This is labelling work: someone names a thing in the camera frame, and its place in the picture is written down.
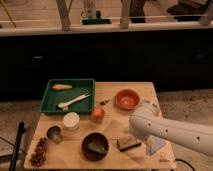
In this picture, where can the black pole stand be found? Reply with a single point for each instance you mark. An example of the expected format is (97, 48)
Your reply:
(16, 148)

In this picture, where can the green plastic tray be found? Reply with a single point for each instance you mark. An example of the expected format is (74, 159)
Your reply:
(52, 98)

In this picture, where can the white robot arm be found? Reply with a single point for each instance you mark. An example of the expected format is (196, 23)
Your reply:
(146, 120)

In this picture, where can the green pepper toy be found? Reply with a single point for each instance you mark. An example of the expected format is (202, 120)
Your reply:
(97, 149)

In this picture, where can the small dark screw piece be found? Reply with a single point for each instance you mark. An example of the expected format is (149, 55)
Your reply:
(105, 102)

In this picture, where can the orange peach toy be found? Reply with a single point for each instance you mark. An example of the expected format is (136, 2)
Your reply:
(98, 113)

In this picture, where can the small metal cup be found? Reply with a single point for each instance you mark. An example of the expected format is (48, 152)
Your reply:
(54, 134)

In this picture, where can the dark brown bowl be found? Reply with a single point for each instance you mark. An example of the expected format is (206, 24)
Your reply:
(98, 139)

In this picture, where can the brown chalkboard eraser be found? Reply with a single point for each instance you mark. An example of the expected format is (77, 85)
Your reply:
(127, 142)

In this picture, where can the orange plastic bowl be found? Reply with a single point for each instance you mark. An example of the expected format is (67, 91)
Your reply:
(127, 99)

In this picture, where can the blue folded cloth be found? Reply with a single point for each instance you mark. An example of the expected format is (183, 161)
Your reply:
(154, 144)

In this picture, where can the yellow corn cob toy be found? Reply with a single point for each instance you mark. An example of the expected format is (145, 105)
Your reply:
(58, 87)

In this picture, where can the brown grape bunch toy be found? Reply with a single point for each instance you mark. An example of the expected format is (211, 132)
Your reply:
(39, 156)

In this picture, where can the white bottle on green base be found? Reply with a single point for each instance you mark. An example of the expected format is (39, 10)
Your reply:
(90, 15)

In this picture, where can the white plastic spatula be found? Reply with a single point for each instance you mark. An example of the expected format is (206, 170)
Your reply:
(65, 105)

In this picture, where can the white lidded jar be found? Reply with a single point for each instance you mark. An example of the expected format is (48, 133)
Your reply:
(71, 121)

